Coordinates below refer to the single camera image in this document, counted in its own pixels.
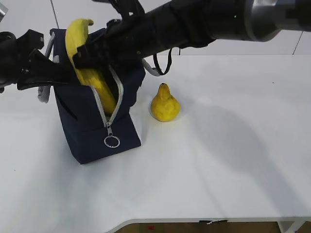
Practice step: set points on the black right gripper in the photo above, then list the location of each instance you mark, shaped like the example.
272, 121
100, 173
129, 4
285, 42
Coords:
137, 35

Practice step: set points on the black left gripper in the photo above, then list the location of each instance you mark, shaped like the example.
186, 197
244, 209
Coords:
15, 58

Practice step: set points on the yellow banana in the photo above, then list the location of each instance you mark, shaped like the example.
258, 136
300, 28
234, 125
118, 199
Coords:
76, 35

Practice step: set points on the navy blue lunch bag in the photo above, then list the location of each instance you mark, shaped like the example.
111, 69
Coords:
91, 133

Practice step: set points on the yellow pear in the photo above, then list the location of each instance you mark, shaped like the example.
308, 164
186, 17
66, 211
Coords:
164, 106

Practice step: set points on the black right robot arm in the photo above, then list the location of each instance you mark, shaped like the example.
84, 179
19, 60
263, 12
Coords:
189, 23

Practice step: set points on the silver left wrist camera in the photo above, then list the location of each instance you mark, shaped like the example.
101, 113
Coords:
3, 11

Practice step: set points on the white table leg frame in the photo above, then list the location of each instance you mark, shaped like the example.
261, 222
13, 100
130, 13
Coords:
298, 226

